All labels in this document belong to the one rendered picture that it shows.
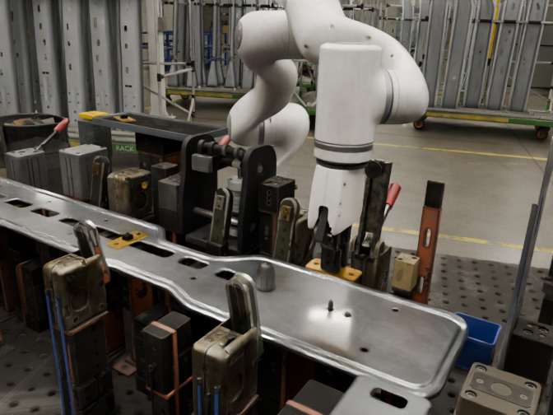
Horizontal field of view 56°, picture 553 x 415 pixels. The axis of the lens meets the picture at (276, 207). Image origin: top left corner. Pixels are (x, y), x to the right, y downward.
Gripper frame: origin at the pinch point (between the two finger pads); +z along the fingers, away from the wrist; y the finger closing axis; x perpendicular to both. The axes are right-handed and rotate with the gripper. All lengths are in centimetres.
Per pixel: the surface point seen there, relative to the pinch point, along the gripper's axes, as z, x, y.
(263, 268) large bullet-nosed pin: 5.5, -12.3, 1.1
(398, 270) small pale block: 5.0, 7.1, -10.9
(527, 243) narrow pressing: -11.7, 26.4, 6.9
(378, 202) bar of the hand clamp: -4.9, 1.0, -14.3
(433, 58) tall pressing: 15, -186, -705
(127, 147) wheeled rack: 85, -336, -261
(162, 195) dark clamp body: 5, -52, -16
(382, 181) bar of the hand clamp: -8.6, 1.1, -14.9
